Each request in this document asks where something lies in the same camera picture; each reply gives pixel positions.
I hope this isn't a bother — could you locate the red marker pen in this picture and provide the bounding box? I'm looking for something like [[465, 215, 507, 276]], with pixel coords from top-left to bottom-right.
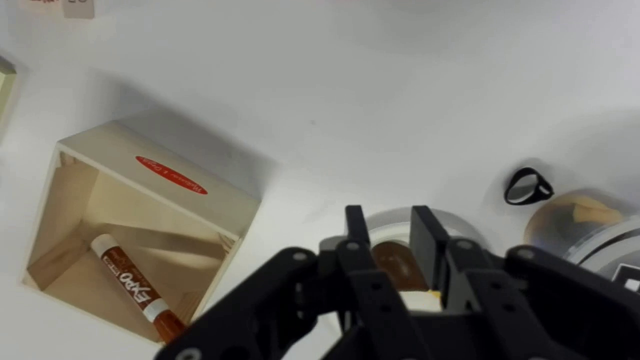
[[87, 232, 188, 344]]

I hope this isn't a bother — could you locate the yellow sticky note pad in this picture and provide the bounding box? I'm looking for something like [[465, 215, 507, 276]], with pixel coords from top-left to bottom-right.
[[0, 54, 20, 134]]

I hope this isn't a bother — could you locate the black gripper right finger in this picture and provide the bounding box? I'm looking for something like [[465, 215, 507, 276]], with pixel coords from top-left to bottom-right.
[[407, 204, 640, 360]]

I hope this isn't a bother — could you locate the brown toy chicken drumstick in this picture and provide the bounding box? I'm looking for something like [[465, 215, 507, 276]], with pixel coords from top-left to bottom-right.
[[369, 240, 444, 314]]

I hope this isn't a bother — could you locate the clear round container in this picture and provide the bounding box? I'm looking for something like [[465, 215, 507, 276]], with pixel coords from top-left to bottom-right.
[[523, 188, 635, 258]]

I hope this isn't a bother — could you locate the black binder clip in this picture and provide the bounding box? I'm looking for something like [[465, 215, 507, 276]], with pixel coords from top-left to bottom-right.
[[501, 167, 556, 208]]

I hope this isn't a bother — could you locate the wooden number die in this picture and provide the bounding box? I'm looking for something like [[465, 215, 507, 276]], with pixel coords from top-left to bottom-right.
[[61, 0, 96, 20]]

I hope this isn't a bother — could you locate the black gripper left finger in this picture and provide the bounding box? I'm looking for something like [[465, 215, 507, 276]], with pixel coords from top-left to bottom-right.
[[156, 206, 428, 360]]

